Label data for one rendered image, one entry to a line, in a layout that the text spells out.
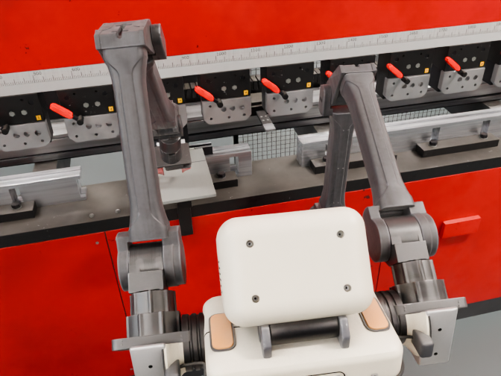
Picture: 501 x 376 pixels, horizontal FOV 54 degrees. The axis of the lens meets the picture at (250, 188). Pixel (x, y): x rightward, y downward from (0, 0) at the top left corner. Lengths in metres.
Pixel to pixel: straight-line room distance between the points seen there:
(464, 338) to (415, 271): 1.62
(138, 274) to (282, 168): 1.01
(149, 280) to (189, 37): 0.82
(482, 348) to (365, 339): 1.73
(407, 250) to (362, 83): 0.36
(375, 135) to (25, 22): 0.93
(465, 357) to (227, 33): 1.66
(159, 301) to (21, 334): 1.19
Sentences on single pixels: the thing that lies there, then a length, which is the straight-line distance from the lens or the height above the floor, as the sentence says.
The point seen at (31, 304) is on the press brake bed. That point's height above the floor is 0.58.
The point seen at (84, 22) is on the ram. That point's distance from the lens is 1.43.
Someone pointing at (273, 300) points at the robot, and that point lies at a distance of 0.67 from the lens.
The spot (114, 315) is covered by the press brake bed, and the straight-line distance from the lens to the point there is 1.87.
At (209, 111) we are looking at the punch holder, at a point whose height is 1.14.
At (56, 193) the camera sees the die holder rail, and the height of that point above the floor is 0.92.
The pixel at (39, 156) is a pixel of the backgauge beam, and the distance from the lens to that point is 1.92.
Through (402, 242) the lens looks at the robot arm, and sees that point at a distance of 0.87.
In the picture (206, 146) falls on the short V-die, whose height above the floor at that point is 1.00.
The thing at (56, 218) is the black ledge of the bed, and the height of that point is 0.87.
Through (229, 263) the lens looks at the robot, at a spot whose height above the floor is 1.35.
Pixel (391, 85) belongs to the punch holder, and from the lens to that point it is 1.70.
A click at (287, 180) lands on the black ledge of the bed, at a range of 1.66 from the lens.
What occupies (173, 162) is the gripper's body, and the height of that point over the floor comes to 1.11.
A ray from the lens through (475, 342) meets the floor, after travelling 2.46.
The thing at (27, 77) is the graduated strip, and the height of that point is 1.31.
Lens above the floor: 1.81
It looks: 35 degrees down
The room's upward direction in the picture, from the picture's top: 2 degrees counter-clockwise
